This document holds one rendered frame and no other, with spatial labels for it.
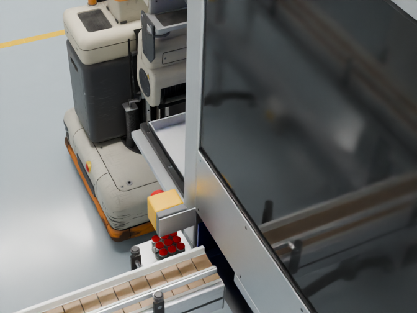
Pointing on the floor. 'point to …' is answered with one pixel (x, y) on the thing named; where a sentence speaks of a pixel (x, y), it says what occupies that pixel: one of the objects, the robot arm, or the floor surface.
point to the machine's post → (193, 106)
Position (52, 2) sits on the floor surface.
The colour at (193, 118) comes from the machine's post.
